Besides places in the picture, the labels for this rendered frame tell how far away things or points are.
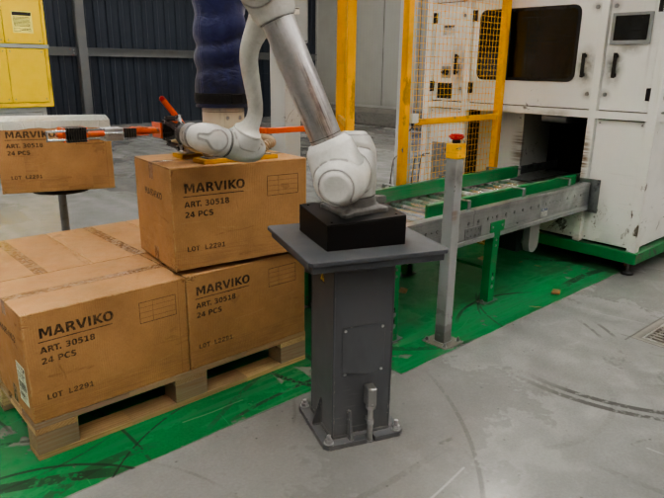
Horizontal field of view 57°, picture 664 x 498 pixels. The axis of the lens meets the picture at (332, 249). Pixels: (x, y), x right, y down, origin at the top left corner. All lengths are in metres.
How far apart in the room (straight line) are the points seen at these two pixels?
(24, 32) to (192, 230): 7.64
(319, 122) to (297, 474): 1.18
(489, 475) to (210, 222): 1.37
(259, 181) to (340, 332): 0.73
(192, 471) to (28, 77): 8.12
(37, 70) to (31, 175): 6.07
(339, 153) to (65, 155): 2.30
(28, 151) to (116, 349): 1.76
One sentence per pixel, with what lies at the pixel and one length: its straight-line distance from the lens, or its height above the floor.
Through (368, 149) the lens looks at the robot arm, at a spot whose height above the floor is 1.07.
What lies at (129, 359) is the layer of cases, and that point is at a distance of 2.44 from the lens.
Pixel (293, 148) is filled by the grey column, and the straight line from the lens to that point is 4.08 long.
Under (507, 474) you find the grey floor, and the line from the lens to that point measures 2.31.
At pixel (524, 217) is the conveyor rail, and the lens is 3.87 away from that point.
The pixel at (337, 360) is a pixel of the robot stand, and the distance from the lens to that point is 2.20.
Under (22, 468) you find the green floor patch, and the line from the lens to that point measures 2.46.
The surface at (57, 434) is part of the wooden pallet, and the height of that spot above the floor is 0.08.
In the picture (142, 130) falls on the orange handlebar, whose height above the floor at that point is 1.09.
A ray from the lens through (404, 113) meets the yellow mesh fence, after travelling 3.98.
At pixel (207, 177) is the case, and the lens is 2.41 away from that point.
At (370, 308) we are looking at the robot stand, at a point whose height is 0.51.
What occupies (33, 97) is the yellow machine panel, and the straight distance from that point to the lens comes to 9.86.
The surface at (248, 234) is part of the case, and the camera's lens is 2.53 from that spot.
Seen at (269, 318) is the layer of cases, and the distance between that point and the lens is 2.73.
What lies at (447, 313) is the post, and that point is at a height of 0.17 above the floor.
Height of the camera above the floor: 1.33
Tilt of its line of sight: 17 degrees down
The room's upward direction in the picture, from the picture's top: 1 degrees clockwise
